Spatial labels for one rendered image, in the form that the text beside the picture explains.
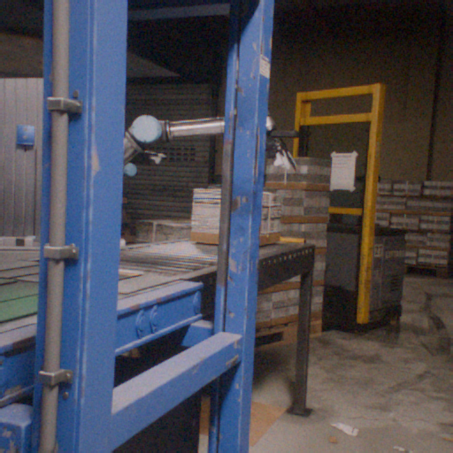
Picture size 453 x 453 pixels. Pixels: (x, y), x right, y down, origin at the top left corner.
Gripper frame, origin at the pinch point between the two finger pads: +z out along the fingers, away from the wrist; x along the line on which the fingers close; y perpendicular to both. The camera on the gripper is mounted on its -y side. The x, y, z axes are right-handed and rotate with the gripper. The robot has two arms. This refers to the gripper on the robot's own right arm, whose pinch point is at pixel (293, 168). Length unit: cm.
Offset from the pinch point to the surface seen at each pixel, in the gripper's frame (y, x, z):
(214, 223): 36.5, 17.9, 7.2
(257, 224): -11, 110, 27
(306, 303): 29, -22, 56
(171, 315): 14, 122, 38
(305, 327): 34, -22, 65
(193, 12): -20, 110, -25
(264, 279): 18, 44, 38
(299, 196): 37, -143, -6
